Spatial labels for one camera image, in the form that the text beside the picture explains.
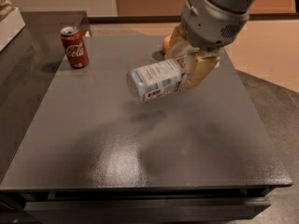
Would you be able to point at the blue plastic water bottle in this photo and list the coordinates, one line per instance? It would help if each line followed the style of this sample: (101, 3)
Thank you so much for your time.
(149, 82)

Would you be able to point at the red cola can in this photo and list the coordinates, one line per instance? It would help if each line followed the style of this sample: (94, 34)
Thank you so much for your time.
(74, 47)

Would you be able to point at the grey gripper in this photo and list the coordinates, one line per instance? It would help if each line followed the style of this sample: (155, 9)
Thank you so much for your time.
(209, 28)

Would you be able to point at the packaged item on box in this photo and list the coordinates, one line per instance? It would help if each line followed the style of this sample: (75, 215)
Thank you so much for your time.
(5, 8)

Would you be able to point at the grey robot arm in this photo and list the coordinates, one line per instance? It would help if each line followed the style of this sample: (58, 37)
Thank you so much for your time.
(236, 6)

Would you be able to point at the white box on counter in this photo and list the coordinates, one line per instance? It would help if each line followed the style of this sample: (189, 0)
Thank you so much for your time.
(10, 26)

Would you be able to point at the orange fruit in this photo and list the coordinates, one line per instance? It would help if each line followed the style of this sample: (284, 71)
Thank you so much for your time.
(166, 44)

